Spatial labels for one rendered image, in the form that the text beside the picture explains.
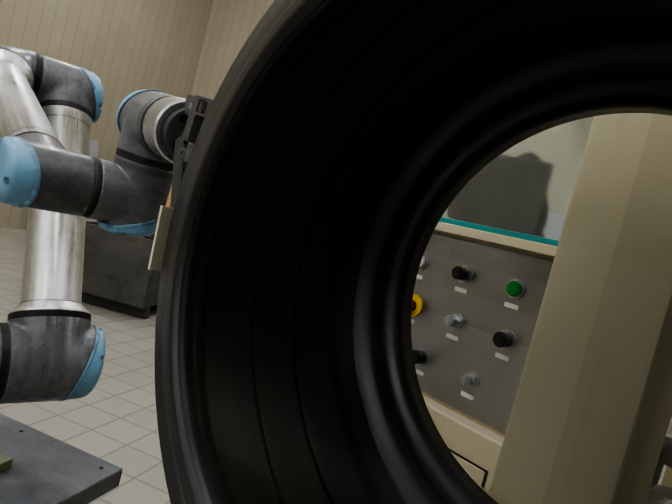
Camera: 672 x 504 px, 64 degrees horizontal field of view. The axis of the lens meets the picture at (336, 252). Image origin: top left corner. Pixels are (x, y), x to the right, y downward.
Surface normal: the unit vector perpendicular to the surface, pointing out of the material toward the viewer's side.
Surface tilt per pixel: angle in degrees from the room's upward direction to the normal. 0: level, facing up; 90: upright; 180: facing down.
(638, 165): 90
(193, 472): 33
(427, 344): 90
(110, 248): 90
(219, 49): 90
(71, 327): 65
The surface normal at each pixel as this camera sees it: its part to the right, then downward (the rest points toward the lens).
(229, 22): -0.29, -0.03
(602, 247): -0.72, -0.15
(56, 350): 0.63, -0.28
